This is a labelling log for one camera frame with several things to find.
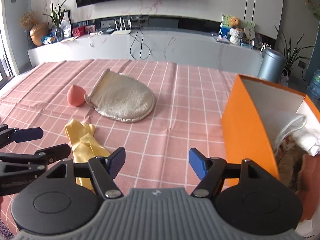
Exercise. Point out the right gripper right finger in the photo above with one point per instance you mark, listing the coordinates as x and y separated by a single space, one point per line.
212 173

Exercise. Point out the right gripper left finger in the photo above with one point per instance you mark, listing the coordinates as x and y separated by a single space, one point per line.
91 180

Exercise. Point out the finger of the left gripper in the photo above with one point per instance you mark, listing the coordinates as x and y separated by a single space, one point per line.
42 158
14 134

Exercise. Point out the yellow microfiber cloth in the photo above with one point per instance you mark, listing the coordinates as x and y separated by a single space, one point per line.
83 143

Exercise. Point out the pink egg makeup sponge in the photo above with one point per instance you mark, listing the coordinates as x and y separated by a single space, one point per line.
76 96

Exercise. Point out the beige bath mitt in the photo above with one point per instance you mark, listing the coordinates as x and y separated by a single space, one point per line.
121 98

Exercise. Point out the white paper towel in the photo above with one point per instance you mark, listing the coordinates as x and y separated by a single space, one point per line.
286 124

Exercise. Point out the orange cardboard box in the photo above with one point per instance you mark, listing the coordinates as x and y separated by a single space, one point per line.
246 123

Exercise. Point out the pink checkered tablecloth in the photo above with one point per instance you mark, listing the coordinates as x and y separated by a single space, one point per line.
115 149

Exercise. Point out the brown knitted cloth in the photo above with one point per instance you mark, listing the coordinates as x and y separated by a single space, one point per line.
289 160

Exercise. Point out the pink sponge block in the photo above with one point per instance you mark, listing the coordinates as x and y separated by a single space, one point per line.
308 186

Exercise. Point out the golden brown vase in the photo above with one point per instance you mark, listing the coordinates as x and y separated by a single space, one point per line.
37 32

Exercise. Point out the grey metal trash can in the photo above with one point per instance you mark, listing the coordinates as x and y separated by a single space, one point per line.
272 66

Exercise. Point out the red box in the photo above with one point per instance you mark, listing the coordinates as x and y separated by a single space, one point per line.
78 31

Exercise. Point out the green potted plant left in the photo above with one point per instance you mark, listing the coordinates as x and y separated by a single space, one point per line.
57 15

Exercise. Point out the green potted plant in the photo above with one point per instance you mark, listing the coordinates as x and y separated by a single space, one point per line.
291 51
57 15

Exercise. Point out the blue water bottle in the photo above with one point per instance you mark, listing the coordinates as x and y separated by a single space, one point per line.
314 86

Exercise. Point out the white marble tv console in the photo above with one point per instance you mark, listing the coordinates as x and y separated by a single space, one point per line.
154 45

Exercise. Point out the white woven pot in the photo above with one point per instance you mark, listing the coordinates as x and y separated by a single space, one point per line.
236 35

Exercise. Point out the picture book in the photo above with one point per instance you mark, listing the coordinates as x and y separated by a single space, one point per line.
225 29

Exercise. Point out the white wifi router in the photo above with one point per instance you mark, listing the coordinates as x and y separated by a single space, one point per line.
122 26

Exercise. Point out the green potted plant right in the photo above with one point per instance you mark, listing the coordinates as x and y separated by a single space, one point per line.
291 51

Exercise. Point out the round paper fan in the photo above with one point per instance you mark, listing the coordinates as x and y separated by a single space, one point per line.
250 34

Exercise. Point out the brown teddy bear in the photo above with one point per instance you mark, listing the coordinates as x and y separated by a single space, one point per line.
234 22

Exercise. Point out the black picture frame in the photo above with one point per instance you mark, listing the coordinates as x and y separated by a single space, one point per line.
66 24

